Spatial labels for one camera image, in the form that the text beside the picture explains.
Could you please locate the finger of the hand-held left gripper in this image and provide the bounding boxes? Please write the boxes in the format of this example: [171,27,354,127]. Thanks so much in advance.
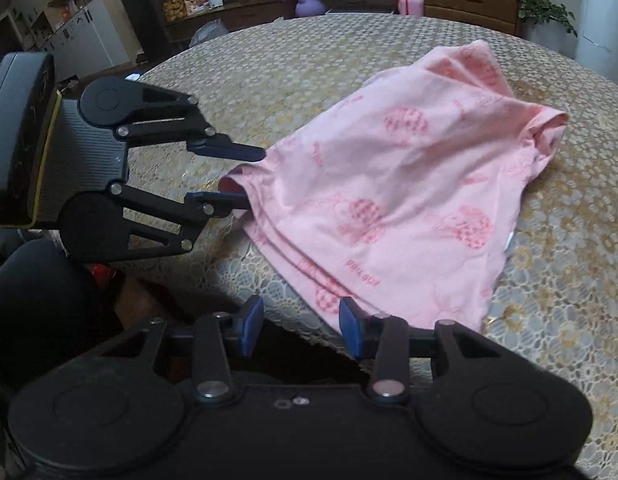
[116,84,268,163]
[109,182,250,261]

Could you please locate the white cabinet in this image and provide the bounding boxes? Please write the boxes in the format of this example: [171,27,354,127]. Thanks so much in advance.
[51,0,132,81]

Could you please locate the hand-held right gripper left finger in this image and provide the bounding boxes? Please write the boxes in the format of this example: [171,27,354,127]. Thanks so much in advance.
[104,295,266,405]

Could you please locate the pink printed garment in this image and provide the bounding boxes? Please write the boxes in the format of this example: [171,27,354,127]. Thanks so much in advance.
[220,40,570,333]

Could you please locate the person's dark trousers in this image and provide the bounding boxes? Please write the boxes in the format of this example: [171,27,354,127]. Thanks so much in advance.
[0,237,120,391]

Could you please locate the purple kettlebell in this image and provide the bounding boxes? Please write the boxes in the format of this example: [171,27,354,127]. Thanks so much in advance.
[294,0,328,18]

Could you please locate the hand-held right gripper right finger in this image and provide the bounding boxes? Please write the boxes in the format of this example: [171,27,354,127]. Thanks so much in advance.
[339,297,512,405]

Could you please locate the clear plastic bag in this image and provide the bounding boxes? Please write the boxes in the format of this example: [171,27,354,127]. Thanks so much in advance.
[190,19,228,50]

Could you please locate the wooden television cabinet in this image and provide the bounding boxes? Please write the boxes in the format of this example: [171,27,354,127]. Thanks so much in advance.
[164,0,522,43]

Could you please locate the gold floral lace tablecloth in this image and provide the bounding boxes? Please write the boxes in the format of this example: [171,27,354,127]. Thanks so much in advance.
[79,12,618,476]

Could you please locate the black cabinet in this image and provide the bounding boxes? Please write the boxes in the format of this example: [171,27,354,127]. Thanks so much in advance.
[116,0,182,58]

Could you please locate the clear box of golden balls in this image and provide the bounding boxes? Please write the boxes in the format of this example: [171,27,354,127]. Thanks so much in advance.
[161,0,187,23]

